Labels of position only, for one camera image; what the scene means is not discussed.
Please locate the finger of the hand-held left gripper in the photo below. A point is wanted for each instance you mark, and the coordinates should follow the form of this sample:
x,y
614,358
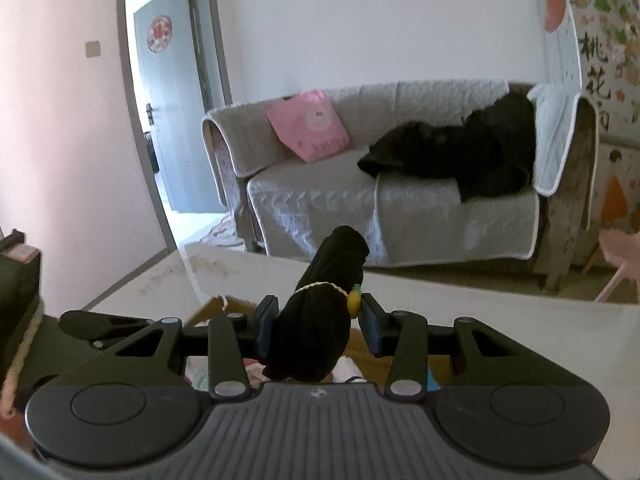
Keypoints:
x,y
90,327

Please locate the black sock with yellow band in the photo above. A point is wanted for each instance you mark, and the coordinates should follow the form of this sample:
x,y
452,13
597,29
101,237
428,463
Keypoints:
x,y
310,320

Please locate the white quilted armrest cover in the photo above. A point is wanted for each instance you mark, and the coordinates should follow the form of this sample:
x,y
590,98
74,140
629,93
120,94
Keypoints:
x,y
555,140

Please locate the round red door decoration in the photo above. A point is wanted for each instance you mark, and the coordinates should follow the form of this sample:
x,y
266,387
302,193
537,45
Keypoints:
x,y
159,33

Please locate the black clothing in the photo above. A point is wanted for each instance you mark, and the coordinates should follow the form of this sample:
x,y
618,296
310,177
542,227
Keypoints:
x,y
450,155

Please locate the grey door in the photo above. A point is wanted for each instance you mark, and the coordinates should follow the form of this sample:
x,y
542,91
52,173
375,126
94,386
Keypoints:
x,y
175,110

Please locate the grey quilted sofa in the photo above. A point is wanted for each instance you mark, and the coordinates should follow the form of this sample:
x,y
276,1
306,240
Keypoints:
x,y
310,200

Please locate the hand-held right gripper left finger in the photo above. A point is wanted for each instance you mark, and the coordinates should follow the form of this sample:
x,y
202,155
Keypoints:
x,y
264,327

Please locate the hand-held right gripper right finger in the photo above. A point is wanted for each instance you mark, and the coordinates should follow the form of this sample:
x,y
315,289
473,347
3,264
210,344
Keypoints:
x,y
371,327

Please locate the white plush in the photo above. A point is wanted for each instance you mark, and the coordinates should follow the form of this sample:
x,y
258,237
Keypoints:
x,y
433,377

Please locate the pink plastic chair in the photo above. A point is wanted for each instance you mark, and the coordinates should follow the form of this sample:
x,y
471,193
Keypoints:
x,y
622,250

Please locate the brown cardboard box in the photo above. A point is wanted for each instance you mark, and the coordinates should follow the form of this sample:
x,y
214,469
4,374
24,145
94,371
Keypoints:
x,y
205,312

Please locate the pink printed cushion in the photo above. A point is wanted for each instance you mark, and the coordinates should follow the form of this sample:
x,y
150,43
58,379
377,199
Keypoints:
x,y
310,125

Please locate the wall light switch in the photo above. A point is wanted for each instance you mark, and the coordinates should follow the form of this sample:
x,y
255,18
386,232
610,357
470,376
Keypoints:
x,y
91,49

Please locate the patterned floor rug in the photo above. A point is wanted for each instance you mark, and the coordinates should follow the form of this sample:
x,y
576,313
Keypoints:
x,y
222,230

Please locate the floral covered refrigerator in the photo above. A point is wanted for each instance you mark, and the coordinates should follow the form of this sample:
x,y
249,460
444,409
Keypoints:
x,y
615,60

